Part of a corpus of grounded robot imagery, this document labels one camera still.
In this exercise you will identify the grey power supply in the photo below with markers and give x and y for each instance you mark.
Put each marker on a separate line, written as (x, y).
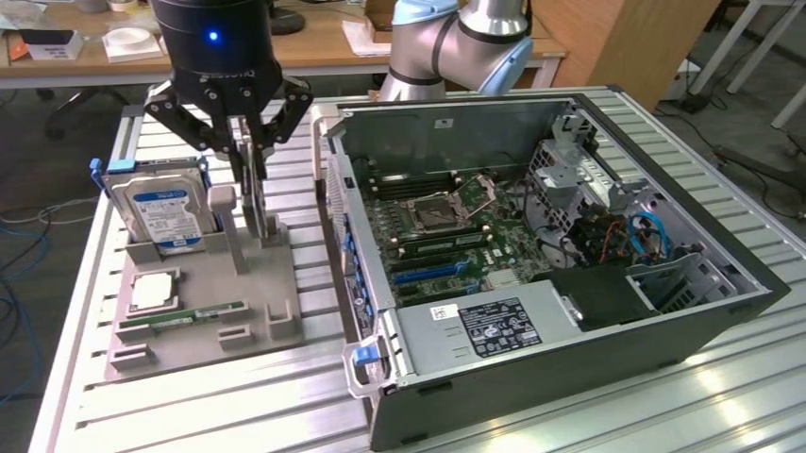
(428, 340)

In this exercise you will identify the blue disk caddy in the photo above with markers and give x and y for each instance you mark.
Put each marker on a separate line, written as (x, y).
(120, 166)

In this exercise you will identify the wooden desk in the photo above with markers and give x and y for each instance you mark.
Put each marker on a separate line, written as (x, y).
(327, 47)

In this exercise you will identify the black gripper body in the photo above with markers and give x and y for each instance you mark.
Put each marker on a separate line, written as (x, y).
(213, 56)

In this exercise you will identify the orange card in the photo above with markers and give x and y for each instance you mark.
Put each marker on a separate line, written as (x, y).
(19, 52)

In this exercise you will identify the blue expansion slot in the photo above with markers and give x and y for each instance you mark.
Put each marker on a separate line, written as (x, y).
(428, 273)

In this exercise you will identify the white table frame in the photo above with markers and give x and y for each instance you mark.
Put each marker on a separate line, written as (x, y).
(719, 47)

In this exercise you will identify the metal disk bay cage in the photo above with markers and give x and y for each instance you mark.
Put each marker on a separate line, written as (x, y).
(560, 184)

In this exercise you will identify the long black expansion slot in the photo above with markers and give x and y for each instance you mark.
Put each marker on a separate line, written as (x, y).
(423, 263)

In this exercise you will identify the white floor device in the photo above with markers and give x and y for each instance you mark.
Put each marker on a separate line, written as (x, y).
(683, 85)

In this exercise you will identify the white foam piece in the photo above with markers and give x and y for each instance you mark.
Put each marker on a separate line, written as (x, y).
(364, 42)

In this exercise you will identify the grey cup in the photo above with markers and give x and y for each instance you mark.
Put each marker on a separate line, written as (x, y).
(91, 5)

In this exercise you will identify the green graphics card black shroud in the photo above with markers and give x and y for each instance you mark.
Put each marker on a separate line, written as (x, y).
(252, 203)

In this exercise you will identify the white box black lid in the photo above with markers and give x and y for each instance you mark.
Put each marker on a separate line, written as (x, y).
(53, 49)

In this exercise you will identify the silver chipset heatsink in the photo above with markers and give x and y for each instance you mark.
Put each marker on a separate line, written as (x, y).
(507, 279)

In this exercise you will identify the grey parts rack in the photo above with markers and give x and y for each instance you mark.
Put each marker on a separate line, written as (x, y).
(208, 283)

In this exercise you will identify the grey metal disk bay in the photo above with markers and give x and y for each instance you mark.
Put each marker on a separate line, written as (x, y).
(679, 283)

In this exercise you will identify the blue case latch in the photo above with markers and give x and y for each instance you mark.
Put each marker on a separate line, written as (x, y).
(361, 356)

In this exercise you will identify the black open PC case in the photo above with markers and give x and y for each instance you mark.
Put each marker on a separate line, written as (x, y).
(566, 377)

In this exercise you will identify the green motherboard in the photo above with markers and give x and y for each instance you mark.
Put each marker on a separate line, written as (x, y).
(503, 236)

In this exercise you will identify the black chair base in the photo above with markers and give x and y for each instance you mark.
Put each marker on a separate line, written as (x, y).
(69, 106)

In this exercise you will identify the silver CPU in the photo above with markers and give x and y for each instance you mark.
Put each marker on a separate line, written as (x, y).
(151, 290)

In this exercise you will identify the short black expansion slot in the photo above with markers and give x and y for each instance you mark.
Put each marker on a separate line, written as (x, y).
(412, 295)

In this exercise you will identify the black stand foot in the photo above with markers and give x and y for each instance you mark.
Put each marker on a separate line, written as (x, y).
(762, 165)

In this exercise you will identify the black power adapter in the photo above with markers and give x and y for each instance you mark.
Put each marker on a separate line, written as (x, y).
(695, 104)

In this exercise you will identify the metal socket cover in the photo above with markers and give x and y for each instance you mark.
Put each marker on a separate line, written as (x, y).
(478, 196)

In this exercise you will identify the green RAM stick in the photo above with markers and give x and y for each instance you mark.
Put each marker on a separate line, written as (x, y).
(440, 245)
(208, 313)

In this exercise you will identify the cardboard box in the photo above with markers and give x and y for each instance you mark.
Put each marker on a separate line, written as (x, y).
(378, 14)

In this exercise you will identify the white square dish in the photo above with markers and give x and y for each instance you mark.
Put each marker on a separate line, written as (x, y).
(128, 45)

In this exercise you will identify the black lamp base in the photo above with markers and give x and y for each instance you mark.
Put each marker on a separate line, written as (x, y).
(289, 21)

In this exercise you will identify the black RAM slot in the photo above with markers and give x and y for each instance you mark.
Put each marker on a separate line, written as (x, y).
(415, 187)
(415, 175)
(415, 192)
(415, 181)

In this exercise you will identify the wooden cabinet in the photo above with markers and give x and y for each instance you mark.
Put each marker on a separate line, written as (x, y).
(630, 47)

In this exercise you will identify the silver hard disk blue label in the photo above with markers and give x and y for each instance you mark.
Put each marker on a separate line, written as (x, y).
(157, 207)

